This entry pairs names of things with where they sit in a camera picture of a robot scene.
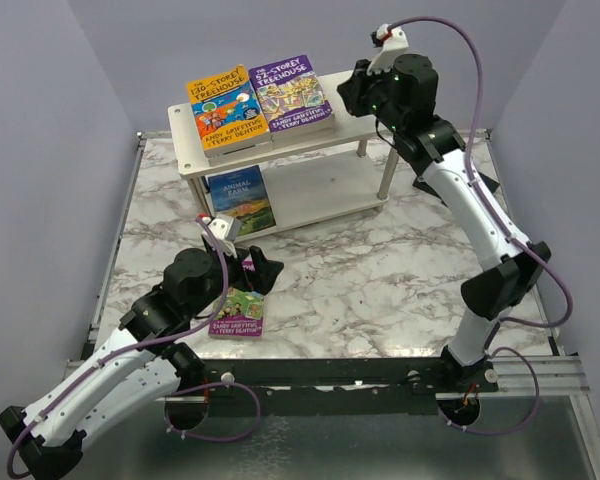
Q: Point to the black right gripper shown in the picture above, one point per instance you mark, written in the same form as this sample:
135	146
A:
353	87

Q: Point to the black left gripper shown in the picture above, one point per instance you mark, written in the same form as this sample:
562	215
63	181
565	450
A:
266	270

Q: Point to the blue treehouse book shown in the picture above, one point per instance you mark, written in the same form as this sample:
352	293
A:
289	131

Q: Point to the purple 52-Storey Treehouse book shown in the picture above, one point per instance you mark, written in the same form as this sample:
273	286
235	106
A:
290	88

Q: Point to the Animal Farm book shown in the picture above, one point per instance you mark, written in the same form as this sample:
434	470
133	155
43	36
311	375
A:
242	194

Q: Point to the Little Women book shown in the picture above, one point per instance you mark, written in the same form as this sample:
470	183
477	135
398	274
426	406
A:
240	150

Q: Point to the yellow 130-Storey Treehouse book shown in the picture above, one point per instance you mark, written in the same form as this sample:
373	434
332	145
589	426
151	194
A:
227	112

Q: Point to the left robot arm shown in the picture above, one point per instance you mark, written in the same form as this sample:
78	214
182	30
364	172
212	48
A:
143	359

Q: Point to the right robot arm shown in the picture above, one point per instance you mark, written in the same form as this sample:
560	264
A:
402	98

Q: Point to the purple green treehouse book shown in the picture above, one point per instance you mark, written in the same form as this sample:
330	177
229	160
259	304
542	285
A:
241	316

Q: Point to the white two-tier shelf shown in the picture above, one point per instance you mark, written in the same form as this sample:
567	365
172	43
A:
316	178

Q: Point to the large black mat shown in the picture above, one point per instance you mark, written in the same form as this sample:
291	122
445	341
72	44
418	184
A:
421	185

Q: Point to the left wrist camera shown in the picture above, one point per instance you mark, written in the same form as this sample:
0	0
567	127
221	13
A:
220	232

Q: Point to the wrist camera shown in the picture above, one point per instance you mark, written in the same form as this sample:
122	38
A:
392	42
220	232

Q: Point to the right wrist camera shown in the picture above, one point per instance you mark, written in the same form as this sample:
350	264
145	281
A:
392	42

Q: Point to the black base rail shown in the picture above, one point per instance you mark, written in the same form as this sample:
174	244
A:
355	386

